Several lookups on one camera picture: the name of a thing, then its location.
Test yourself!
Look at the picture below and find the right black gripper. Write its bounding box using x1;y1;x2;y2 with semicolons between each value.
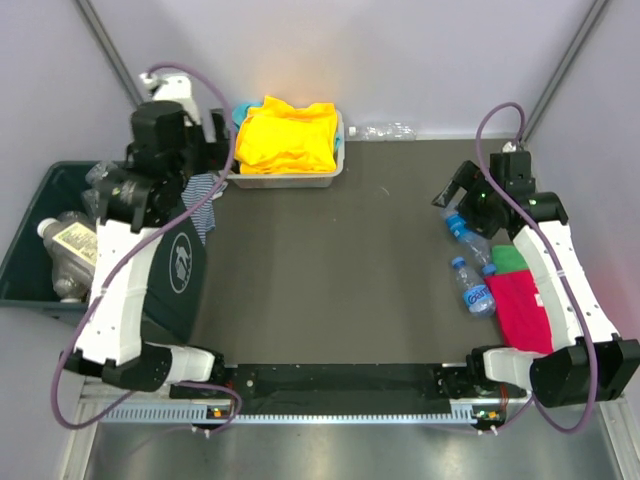
433;161;503;239

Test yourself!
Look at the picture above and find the blue cap bottle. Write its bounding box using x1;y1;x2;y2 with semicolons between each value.
441;207;497;276

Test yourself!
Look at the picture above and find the blue label bottle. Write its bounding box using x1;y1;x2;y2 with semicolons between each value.
451;257;496;317

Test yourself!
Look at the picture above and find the large clear bottle with label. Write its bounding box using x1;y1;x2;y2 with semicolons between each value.
37;218;98;275

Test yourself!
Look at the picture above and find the clear ribbed bottle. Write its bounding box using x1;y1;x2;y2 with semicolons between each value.
52;260;93;303

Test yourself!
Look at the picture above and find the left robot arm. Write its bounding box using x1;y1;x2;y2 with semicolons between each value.
61;99;227;397

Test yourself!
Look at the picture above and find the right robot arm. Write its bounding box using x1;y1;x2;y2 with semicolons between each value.
432;150;639;408

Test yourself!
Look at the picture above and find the dark green plastic bin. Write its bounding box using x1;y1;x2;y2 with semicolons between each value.
1;161;207;343

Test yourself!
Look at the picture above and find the green cloth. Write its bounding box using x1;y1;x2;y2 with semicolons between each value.
491;245;528;275

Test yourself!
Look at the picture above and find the blue striped cloth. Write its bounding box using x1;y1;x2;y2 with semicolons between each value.
180;174;229;246

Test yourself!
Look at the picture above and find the teal cloth in basket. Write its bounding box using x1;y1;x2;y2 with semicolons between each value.
232;101;263;131

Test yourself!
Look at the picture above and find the yellow cloth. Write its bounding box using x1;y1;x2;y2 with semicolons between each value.
234;96;338;175

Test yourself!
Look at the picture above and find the magenta cloth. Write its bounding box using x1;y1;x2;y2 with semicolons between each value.
486;270;553;355

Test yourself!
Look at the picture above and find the white plastic basket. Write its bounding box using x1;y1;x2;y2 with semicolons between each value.
226;110;346;189

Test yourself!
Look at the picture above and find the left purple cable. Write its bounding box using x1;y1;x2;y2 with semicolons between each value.
51;62;246;435

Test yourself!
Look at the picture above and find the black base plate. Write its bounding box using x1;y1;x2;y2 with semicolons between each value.
168;362;529;402

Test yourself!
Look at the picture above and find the grey cable duct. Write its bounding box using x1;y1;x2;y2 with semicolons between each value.
103;403;477;425

